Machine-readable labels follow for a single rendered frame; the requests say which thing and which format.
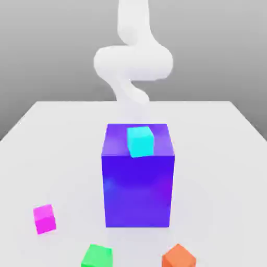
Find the small orange cube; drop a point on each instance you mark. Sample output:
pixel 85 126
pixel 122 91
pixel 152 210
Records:
pixel 177 257

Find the small cyan cube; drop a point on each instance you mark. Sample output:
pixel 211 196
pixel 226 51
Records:
pixel 140 142

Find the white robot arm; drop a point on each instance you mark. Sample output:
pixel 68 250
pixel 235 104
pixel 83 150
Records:
pixel 133 62

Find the small green cube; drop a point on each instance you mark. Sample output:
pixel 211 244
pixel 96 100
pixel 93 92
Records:
pixel 97 257

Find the small magenta cube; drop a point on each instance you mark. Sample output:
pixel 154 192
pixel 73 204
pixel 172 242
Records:
pixel 44 221

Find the large purple box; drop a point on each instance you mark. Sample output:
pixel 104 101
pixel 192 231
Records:
pixel 136 192

